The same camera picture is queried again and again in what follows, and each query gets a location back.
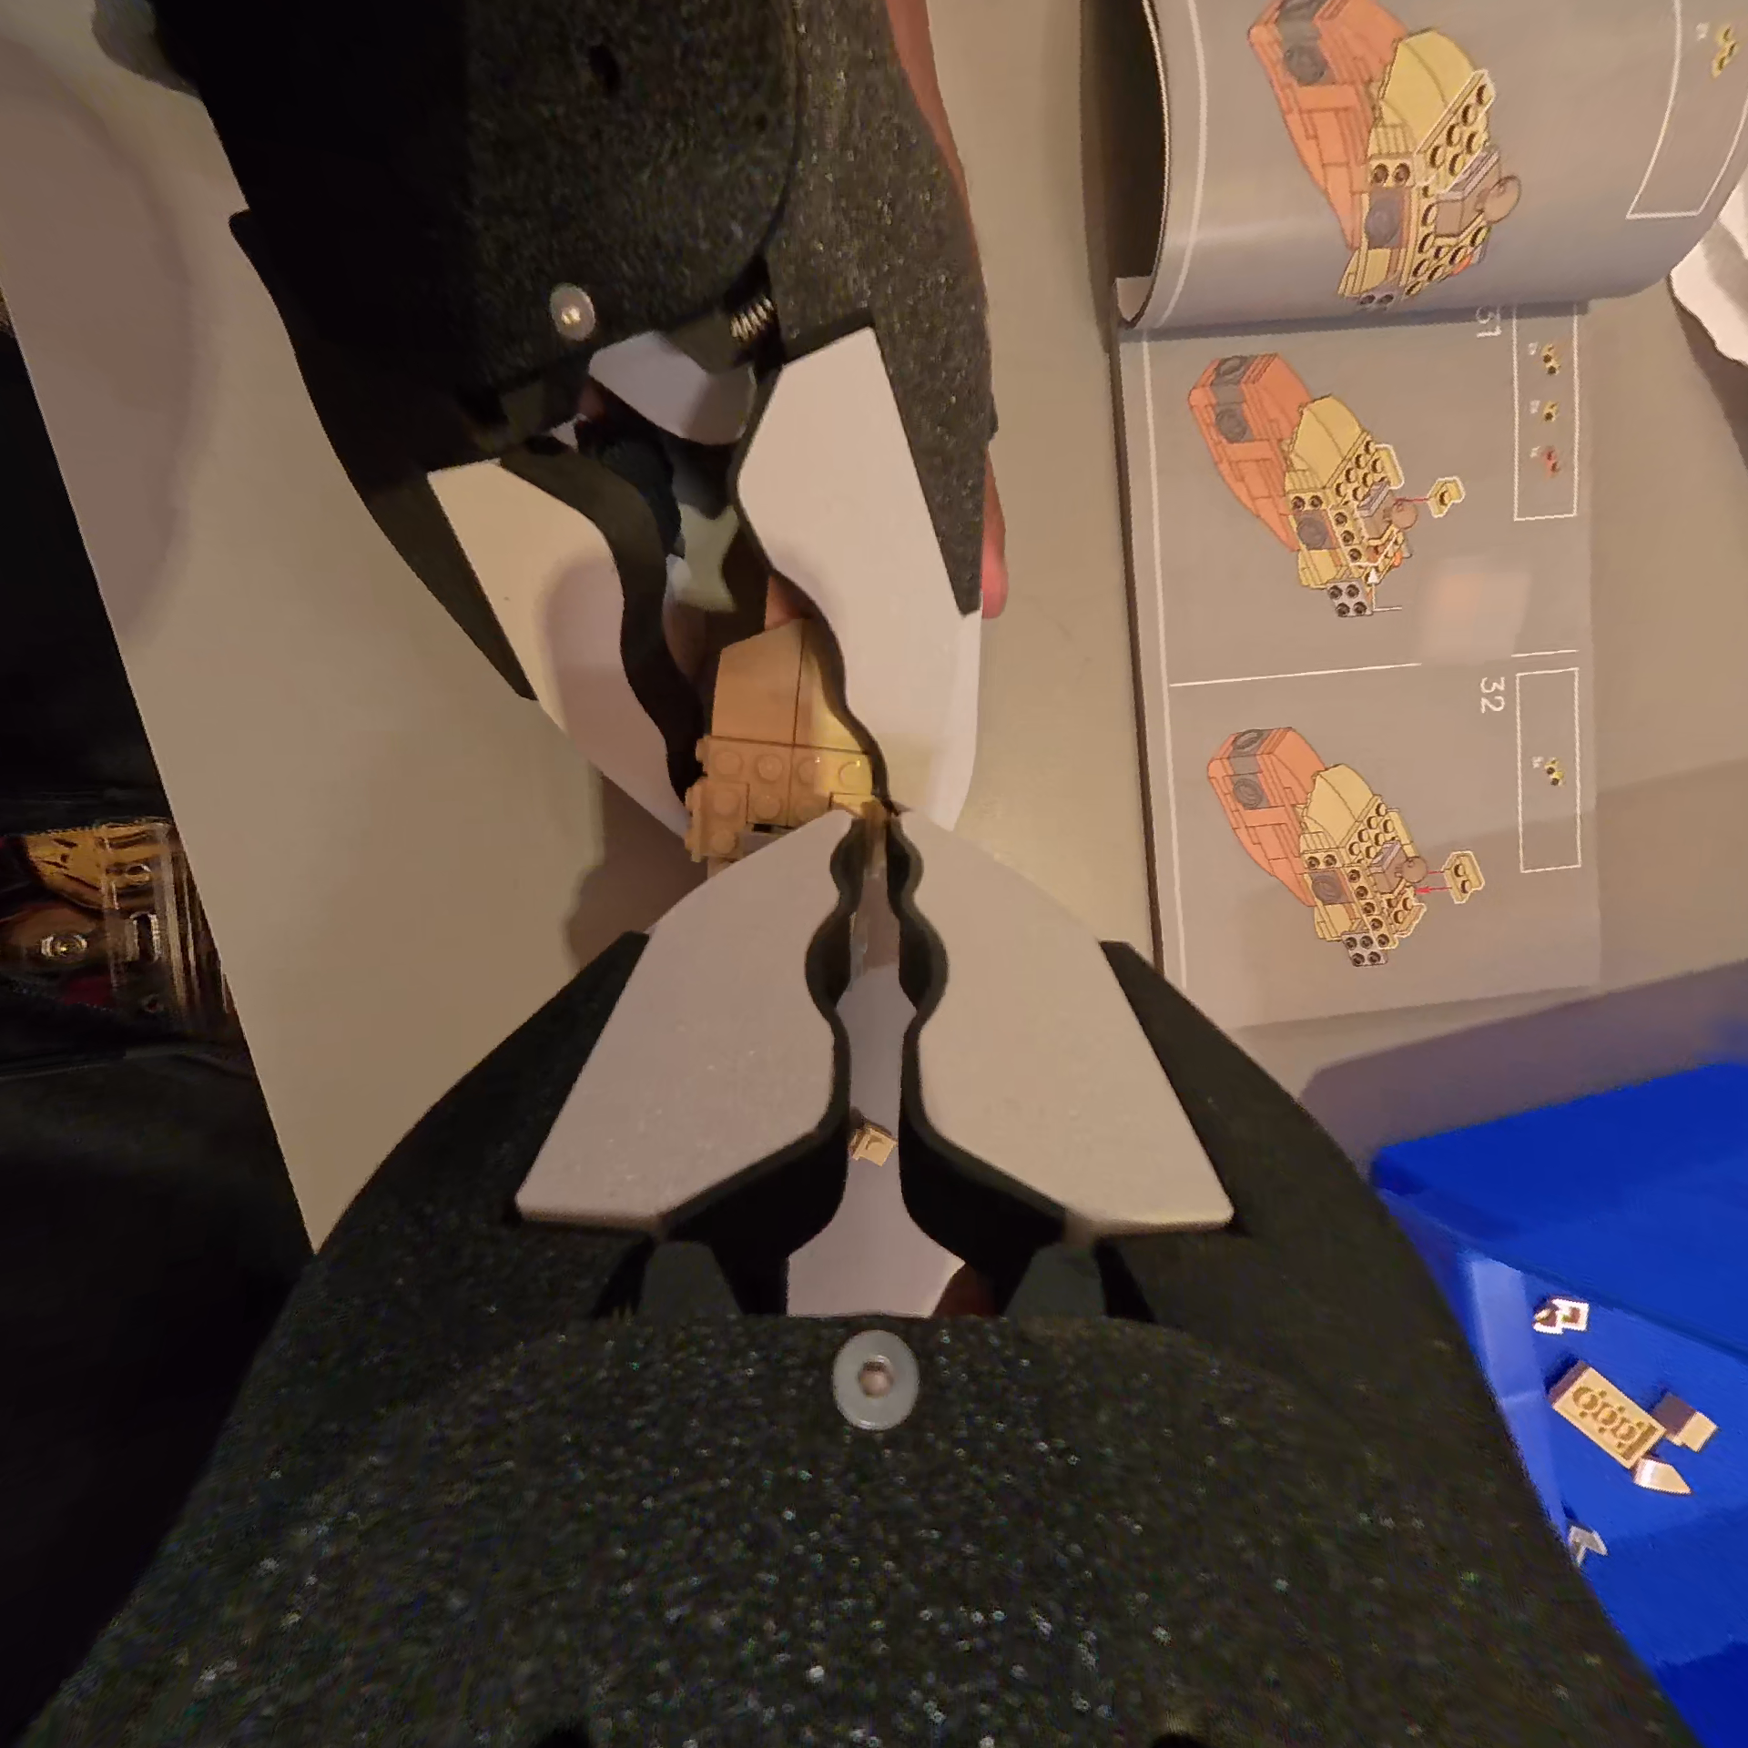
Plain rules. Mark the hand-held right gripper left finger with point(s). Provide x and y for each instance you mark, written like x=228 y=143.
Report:
x=682 y=1065

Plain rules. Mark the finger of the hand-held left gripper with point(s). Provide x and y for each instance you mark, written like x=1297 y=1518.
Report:
x=859 y=519
x=561 y=602

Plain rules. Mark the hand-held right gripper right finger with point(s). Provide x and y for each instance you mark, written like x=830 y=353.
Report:
x=1066 y=1077

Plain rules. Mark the tan brick vehicle model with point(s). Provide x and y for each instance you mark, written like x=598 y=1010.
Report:
x=765 y=764

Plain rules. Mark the grey desk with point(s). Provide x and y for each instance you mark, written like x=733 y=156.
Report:
x=341 y=682

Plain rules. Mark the person's left hand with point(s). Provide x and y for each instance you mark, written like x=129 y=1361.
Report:
x=996 y=546

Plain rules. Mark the small tan brick plate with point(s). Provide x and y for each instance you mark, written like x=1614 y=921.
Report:
x=871 y=1141

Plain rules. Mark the blue plastic bin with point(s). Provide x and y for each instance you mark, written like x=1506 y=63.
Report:
x=1569 y=1201

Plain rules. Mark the shiny clear pouch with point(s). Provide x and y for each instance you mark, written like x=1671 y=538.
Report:
x=108 y=914

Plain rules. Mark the grey instruction booklet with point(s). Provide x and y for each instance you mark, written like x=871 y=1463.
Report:
x=1446 y=641

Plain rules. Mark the person's black clothing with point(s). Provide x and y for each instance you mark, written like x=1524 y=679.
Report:
x=108 y=1228

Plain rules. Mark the heap of tan bricks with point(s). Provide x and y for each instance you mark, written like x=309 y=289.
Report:
x=1611 y=1412

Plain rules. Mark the white paper bag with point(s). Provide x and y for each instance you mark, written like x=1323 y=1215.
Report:
x=1721 y=273

